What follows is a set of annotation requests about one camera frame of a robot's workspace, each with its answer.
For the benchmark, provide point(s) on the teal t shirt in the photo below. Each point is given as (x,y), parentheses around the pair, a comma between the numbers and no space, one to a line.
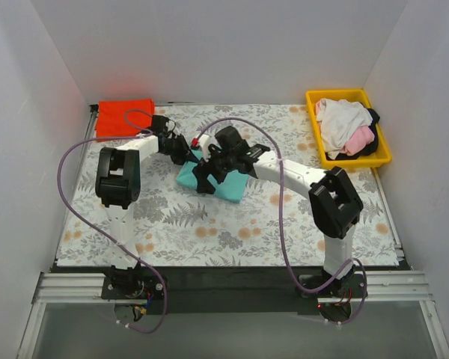
(231,189)

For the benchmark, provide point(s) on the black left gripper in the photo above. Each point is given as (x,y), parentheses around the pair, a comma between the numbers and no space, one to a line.
(180,150)

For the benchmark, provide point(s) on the yellow plastic bin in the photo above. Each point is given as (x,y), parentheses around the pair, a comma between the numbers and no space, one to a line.
(381,156)

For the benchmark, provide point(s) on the white t shirt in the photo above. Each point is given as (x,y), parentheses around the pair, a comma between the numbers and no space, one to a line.
(338,120)

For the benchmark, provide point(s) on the pink t shirt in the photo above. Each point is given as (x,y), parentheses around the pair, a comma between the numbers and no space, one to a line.
(362,136)

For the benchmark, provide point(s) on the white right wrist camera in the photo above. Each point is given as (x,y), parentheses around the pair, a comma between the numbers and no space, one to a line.
(202,143)

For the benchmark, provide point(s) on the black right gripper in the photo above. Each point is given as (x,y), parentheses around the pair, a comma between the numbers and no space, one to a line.
(212,169)

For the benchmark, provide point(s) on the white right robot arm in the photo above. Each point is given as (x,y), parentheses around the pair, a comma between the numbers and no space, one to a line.
(335,204)

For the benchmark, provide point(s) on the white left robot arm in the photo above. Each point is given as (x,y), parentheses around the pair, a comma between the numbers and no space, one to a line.
(118,186)

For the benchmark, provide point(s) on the black t shirt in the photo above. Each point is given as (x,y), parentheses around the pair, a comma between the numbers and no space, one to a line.
(370,148)

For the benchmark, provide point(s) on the floral table cloth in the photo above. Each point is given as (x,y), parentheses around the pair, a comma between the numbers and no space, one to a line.
(175,226)

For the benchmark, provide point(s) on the folded orange t shirt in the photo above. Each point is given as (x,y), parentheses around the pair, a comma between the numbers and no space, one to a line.
(123,118)

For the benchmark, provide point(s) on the aluminium rail frame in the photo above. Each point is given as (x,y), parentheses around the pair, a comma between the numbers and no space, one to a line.
(86,288)

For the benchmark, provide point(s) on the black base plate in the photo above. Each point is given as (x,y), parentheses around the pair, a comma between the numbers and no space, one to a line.
(228,290)

